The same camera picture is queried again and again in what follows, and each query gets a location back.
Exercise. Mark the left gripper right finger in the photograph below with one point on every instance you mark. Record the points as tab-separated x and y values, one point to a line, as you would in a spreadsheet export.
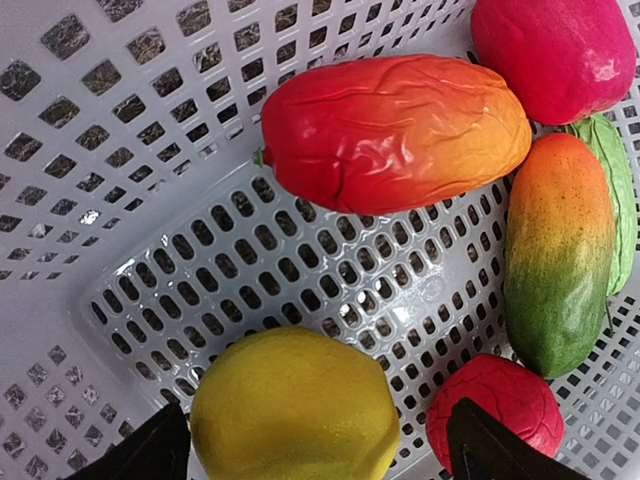
481	447

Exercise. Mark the green orange mango toy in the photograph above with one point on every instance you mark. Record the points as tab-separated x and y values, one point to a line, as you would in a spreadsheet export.
559	247

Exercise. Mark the red wrinkled fruit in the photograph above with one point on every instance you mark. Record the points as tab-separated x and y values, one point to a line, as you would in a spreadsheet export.
564	60
517	397

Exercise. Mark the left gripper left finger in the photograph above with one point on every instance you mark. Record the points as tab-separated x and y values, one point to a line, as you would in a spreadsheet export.
158	449

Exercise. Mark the red wrinkled fruit right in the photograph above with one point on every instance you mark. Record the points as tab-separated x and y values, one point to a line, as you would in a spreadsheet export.
564	60

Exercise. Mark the orange yellow mango toy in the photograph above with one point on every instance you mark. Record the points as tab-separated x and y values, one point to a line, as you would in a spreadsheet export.
378	136

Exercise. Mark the yellow lemon toy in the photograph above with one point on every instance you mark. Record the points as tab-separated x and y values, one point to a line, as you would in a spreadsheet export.
290	403

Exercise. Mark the white perforated plastic basket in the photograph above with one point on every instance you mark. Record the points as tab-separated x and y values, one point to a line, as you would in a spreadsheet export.
139	240

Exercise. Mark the red wrinkled fruit front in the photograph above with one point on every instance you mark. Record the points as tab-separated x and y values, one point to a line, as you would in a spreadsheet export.
517	397

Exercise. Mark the green bitter gourd toy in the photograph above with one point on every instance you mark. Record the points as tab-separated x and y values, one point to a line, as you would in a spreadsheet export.
603	139

